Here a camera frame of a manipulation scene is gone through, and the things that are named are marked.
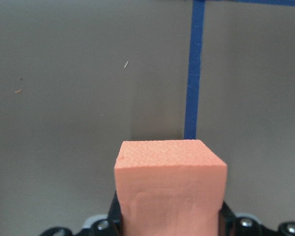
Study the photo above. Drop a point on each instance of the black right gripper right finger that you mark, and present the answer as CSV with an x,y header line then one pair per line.
x,y
231,225

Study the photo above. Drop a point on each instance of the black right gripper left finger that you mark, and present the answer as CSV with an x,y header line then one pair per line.
x,y
104,224

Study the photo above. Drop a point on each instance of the orange foam block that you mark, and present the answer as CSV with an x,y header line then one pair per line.
x,y
169,188

